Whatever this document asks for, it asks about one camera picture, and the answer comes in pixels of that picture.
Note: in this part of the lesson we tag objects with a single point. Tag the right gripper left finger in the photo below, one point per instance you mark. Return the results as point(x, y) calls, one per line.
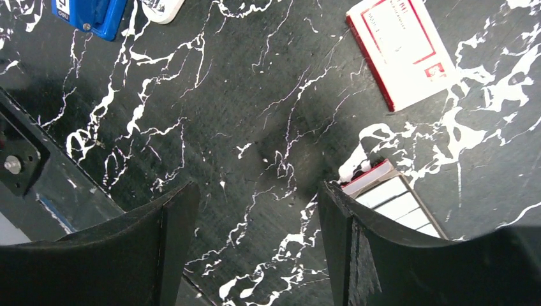
point(137, 258)

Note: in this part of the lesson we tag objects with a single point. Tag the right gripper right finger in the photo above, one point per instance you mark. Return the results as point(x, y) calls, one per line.
point(373, 260)

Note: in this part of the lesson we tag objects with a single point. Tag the staple box tray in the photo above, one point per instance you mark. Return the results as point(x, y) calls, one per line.
point(386, 190)

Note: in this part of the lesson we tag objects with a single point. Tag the red white staple box sleeve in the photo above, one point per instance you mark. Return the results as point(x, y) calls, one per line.
point(403, 50)

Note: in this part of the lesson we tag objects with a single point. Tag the blue stapler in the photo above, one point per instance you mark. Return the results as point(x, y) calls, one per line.
point(100, 17)

